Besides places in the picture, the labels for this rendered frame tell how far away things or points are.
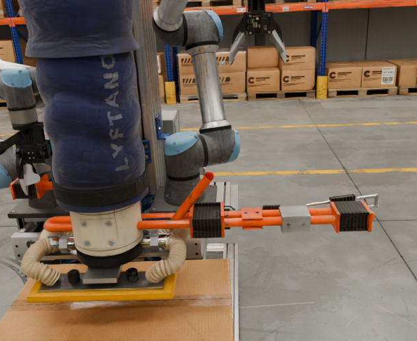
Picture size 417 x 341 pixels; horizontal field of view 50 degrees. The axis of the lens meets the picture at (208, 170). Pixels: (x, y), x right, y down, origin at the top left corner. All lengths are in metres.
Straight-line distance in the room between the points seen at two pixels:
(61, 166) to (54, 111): 0.12
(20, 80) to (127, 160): 0.47
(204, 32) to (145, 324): 0.95
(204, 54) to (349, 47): 8.18
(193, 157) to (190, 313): 0.54
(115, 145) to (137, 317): 0.46
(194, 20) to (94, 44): 0.70
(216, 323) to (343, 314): 1.66
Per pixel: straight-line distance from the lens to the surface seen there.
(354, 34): 9.65
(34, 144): 1.39
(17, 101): 1.36
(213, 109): 1.54
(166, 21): 1.47
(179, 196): 1.52
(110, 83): 0.94
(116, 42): 0.94
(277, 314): 2.69
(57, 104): 0.97
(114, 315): 1.23
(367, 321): 2.74
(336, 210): 1.11
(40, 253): 1.18
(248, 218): 1.08
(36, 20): 0.96
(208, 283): 1.29
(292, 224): 1.09
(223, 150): 1.53
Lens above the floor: 1.69
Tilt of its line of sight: 21 degrees down
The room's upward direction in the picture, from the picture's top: 3 degrees counter-clockwise
